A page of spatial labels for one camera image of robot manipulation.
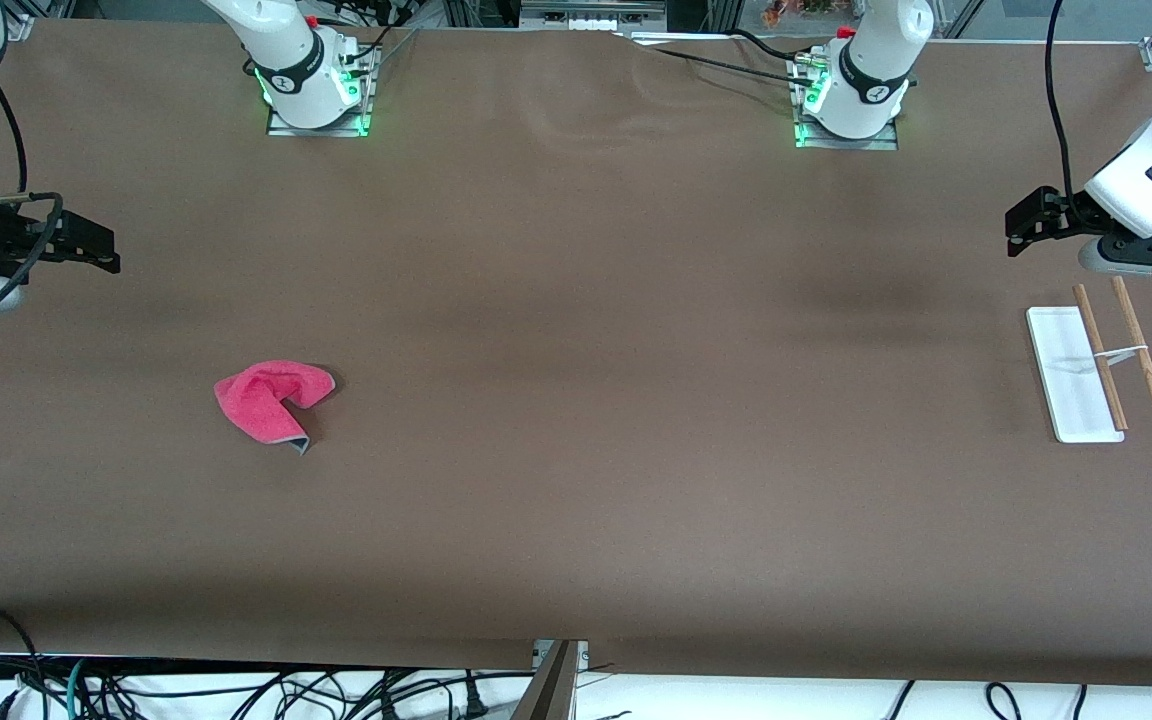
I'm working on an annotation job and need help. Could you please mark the black tangled floor cables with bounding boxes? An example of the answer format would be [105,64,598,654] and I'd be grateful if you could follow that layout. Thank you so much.
[86,668,537,720]

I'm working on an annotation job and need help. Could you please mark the thick black table cable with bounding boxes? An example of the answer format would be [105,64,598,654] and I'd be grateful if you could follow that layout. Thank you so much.
[729,28,829,67]

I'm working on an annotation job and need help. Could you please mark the pink towel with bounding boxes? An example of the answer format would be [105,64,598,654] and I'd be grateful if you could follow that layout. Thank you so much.
[214,360,337,457]

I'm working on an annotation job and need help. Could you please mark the thin black table cable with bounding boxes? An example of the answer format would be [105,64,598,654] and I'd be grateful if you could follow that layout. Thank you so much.
[626,40,809,85]

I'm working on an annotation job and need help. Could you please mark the brown table cover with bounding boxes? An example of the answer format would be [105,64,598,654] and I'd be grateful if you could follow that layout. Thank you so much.
[0,18,1152,689]

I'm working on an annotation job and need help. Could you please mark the black base cable bundle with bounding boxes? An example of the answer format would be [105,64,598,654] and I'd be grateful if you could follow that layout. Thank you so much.
[321,0,419,73]

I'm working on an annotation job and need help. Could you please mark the brown support beam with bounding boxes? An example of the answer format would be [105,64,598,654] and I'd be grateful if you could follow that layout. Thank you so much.
[510,640,589,720]

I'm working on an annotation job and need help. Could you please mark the orange plastic object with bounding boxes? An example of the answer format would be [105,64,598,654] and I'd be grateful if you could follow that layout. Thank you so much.
[761,0,839,27]

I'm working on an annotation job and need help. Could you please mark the white rack with wooden rods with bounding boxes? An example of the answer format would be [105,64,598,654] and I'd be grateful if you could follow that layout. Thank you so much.
[1025,276,1152,444]

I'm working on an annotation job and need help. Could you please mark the white power strip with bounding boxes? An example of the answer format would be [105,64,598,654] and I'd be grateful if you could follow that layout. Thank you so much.
[541,13,639,31]

